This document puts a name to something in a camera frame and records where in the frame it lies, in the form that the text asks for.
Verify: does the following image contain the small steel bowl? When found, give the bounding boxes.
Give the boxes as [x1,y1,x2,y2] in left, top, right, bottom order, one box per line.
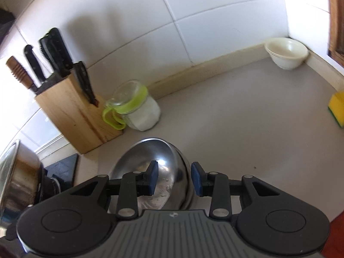
[109,138,194,213]

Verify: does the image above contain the black kitchen scissors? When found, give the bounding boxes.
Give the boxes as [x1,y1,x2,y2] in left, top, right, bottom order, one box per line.
[73,61,99,107]

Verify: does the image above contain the glass jar green lid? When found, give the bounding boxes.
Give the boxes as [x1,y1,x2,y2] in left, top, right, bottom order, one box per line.
[102,80,161,132]

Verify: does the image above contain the wooden knife block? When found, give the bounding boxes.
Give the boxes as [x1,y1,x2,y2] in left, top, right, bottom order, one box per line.
[35,74,123,154]

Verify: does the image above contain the steel cooking pot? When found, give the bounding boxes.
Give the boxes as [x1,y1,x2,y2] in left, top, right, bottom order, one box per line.
[1,140,41,228]

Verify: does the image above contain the yellow green sponge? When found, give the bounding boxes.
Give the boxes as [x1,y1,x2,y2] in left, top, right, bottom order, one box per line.
[328,91,344,128]

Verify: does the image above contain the cream ceramic bowl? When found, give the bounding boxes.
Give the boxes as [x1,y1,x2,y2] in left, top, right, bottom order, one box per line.
[264,37,309,71]

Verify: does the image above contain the large black handled knife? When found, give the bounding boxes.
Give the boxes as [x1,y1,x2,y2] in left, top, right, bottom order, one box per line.
[48,27,73,70]

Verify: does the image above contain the wooden handled knife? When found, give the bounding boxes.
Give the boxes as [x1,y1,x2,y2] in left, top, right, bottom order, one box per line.
[6,56,38,93]

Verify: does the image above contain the black serrated handle knife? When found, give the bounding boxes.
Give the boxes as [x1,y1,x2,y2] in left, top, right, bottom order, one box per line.
[39,36,64,77]

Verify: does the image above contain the wooden window frame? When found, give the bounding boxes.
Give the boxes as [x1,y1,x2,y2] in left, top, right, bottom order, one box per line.
[328,0,343,67]

